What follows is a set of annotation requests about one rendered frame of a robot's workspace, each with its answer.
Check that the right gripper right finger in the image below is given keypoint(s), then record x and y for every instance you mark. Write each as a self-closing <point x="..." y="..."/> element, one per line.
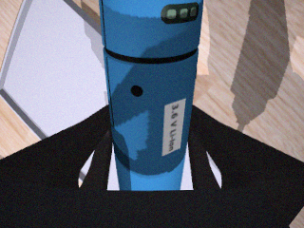
<point x="244" y="162"/>

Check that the blue nut driver barrel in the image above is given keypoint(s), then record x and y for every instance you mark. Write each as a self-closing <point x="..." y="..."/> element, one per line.
<point x="151" y="50"/>

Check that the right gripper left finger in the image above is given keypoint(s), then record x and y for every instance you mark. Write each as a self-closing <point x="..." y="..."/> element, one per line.
<point x="57" y="160"/>

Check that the grey shallow rectangular tray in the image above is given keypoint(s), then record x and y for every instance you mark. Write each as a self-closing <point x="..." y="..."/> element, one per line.
<point x="53" y="74"/>

